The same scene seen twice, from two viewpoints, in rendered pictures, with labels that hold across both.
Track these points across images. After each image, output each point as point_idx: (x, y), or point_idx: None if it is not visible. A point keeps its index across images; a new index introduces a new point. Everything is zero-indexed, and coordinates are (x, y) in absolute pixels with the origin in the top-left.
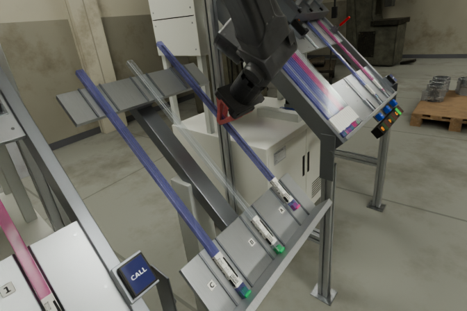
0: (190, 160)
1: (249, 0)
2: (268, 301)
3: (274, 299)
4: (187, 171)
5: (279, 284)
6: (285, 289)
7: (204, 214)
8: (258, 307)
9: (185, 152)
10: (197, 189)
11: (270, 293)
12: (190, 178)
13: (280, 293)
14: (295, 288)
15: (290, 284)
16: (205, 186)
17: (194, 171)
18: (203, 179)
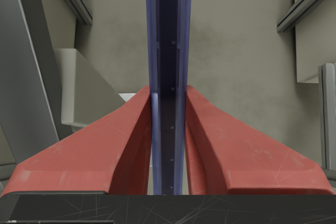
0: (29, 79)
1: None
2: (234, 115)
3: (241, 120)
4: (0, 104)
5: (262, 115)
6: (262, 124)
7: (75, 129)
8: (220, 109)
9: (24, 49)
10: (10, 148)
11: (244, 112)
12: (0, 122)
13: (252, 122)
14: (270, 134)
15: (270, 126)
16: (35, 153)
17: (25, 111)
18: (41, 139)
